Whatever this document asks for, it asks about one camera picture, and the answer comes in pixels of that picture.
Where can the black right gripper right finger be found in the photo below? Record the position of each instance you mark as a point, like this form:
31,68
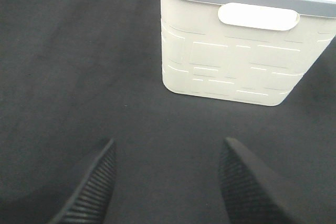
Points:
253,192

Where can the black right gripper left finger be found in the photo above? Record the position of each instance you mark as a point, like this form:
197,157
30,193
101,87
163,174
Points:
89,187

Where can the black table cloth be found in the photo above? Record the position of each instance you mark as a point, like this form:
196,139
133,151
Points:
76,71

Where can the white basket with grey rim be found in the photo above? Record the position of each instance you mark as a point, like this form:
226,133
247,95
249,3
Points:
250,51

